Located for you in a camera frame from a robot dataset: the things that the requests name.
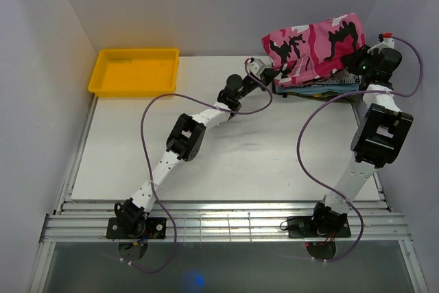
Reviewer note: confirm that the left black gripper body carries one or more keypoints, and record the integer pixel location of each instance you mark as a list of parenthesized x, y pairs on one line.
[(248, 85)]

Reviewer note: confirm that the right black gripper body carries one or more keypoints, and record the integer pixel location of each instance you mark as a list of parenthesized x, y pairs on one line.
[(363, 63)]

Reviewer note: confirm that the pink camouflage trousers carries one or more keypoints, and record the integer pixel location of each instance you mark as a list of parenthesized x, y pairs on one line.
[(306, 53)]

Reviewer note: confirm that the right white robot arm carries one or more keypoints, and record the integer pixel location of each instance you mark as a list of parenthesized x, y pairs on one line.
[(379, 137)]

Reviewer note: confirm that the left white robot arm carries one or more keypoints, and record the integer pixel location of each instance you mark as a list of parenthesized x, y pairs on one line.
[(182, 145)]

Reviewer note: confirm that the newspaper print folded trousers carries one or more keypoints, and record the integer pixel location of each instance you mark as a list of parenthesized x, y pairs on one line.
[(339, 83)]

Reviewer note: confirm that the yellow plastic tray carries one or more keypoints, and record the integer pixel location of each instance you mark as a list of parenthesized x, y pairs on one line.
[(134, 72)]

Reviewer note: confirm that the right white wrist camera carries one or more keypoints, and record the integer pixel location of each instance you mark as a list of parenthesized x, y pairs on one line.
[(386, 41)]

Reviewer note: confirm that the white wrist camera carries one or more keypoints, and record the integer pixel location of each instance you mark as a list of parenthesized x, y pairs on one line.
[(254, 66), (386, 41)]

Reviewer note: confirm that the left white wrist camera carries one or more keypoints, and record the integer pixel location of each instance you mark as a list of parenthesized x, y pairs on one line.
[(254, 66)]

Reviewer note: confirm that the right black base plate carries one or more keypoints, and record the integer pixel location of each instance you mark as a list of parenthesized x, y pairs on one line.
[(308, 227)]

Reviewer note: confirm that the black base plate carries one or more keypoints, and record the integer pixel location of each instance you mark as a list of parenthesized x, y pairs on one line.
[(308, 227), (149, 228)]

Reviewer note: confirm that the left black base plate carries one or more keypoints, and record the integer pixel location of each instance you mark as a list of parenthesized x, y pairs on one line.
[(149, 228)]

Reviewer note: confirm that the aluminium rail frame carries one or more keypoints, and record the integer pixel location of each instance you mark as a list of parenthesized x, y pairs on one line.
[(206, 221)]

